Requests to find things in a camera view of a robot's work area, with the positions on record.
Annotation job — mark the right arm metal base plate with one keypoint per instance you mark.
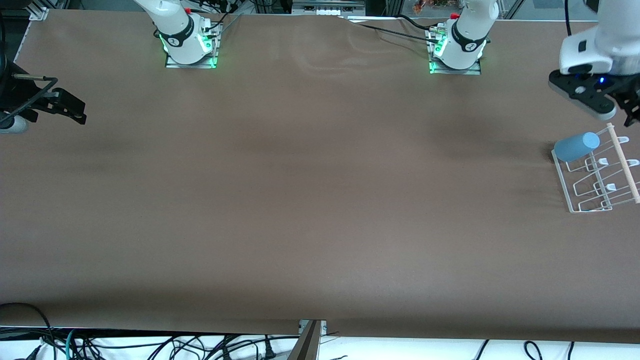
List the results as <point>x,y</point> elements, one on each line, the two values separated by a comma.
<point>212,55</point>

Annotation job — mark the grey power strip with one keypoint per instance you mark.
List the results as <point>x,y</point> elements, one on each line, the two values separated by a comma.
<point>327,6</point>

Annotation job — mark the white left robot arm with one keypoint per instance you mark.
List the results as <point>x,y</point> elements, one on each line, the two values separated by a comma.
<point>467,30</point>

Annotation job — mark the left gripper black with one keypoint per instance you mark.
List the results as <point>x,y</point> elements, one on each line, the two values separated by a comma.
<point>626,98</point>

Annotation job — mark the aluminium frame profile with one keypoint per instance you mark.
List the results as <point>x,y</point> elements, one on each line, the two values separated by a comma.
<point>39,11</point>

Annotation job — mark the blue plastic cup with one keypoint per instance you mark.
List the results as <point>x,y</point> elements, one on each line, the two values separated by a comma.
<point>575,146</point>

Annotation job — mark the brown metal post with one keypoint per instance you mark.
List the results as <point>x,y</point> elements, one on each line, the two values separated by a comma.
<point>306,345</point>

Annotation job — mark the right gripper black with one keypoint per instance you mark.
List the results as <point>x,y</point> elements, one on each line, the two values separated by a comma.
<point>15,94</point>

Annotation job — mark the brown table cover sheet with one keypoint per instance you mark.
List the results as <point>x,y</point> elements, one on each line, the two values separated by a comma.
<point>300,200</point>

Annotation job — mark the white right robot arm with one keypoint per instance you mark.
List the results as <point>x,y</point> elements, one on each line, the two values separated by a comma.
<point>175,25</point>

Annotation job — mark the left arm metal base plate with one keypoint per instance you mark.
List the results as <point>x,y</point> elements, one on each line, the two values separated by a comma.
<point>475,70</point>

